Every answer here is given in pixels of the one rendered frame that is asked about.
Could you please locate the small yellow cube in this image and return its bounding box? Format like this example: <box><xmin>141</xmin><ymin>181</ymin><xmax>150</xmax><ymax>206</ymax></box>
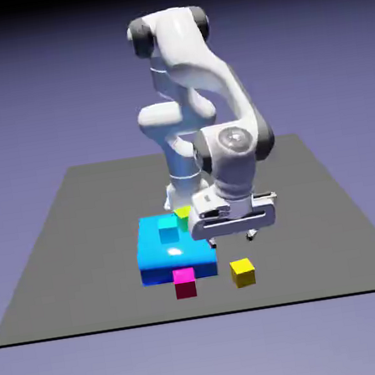
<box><xmin>228</xmin><ymin>256</ymin><xmax>258</xmax><ymax>290</ymax></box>

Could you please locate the small magenta cube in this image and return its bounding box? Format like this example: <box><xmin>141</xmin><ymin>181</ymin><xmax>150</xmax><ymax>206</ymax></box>
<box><xmin>171</xmin><ymin>266</ymin><xmax>199</xmax><ymax>301</ymax></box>

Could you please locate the small lime green cube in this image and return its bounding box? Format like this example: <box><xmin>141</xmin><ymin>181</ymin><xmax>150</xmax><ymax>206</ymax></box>
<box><xmin>172</xmin><ymin>205</ymin><xmax>196</xmax><ymax>234</ymax></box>

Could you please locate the small cyan cube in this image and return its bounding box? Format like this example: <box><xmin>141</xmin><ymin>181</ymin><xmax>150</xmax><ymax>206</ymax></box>
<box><xmin>156</xmin><ymin>215</ymin><xmax>181</xmax><ymax>246</ymax></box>

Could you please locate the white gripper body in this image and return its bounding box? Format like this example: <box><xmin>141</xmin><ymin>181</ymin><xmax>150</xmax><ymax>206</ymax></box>
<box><xmin>185</xmin><ymin>198</ymin><xmax>280</xmax><ymax>243</ymax></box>

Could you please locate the large blue box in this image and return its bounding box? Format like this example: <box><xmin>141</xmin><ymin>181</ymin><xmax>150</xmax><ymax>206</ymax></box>
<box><xmin>131</xmin><ymin>207</ymin><xmax>220</xmax><ymax>288</ymax></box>

